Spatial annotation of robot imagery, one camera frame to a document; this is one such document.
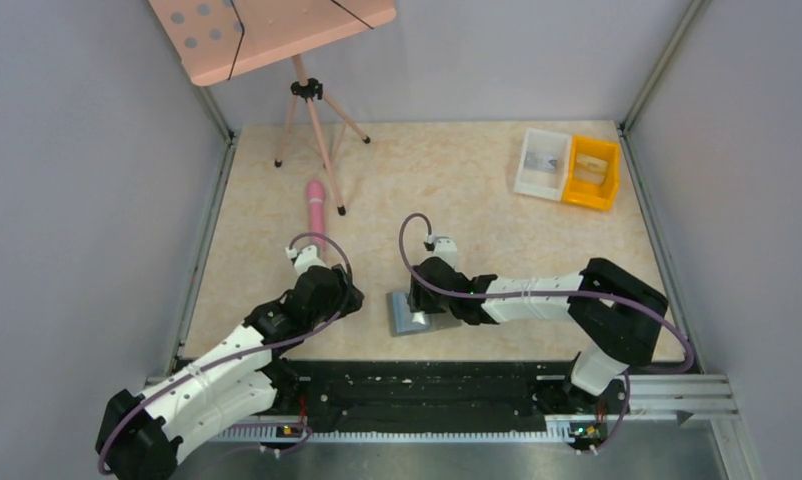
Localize grey-green leather card holder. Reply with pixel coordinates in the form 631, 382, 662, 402
387, 291, 464, 337

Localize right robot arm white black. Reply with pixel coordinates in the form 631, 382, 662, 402
401, 256, 669, 412

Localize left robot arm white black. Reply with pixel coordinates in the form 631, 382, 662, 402
95, 263, 364, 479

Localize card in white bin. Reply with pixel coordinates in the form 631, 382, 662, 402
523, 151, 559, 174

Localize card in yellow bin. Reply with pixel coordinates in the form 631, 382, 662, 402
574, 153, 609, 184

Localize pink cylindrical bottle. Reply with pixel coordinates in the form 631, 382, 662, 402
305, 179, 326, 250

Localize white plastic bin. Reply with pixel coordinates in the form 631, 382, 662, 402
513, 128, 573, 202

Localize yellow plastic bin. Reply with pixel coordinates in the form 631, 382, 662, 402
562, 136, 621, 211

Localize pink music stand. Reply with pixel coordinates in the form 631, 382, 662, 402
149, 0, 397, 215

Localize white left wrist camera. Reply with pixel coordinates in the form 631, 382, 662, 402
286, 244, 327, 276

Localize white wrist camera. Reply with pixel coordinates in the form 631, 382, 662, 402
425, 235, 459, 268
286, 244, 327, 276

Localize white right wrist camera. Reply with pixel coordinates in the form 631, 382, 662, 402
425, 235, 459, 268

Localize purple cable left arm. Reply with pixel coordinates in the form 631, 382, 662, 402
96, 231, 355, 477

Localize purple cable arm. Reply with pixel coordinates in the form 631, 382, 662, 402
398, 213, 697, 455
96, 231, 355, 477

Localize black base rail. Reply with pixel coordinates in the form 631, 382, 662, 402
269, 360, 597, 433

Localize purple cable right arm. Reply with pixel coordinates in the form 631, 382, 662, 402
398, 213, 697, 455

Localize aluminium frame rail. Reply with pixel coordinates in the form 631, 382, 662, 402
142, 374, 740, 445

